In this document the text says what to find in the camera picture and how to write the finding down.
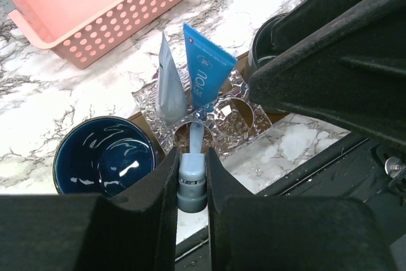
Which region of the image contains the oval wooden tray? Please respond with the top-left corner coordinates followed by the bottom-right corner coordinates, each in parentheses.
top-left (126, 51), bottom-right (292, 157)

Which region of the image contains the dark blue mug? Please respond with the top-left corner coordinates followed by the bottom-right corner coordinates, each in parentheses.
top-left (53, 116), bottom-right (162, 197)

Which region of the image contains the black front mounting rail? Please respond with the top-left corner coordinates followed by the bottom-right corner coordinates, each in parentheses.
top-left (175, 134), bottom-right (405, 270)

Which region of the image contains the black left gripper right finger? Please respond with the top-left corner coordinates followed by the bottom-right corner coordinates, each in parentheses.
top-left (206, 149), bottom-right (393, 270)

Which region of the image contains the light blue toothbrush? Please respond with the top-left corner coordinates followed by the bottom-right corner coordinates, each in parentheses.
top-left (177, 122), bottom-right (207, 213)

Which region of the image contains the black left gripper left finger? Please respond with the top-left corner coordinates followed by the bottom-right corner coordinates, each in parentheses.
top-left (1, 149), bottom-right (180, 270)

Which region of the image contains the dark green mug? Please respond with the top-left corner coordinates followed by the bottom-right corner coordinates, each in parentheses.
top-left (243, 13), bottom-right (287, 81)

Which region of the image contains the blue toothpaste tube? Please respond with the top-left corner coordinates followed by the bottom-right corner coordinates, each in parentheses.
top-left (183, 23), bottom-right (237, 110)

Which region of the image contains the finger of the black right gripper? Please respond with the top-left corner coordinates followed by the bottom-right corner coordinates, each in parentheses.
top-left (249, 0), bottom-right (405, 149)

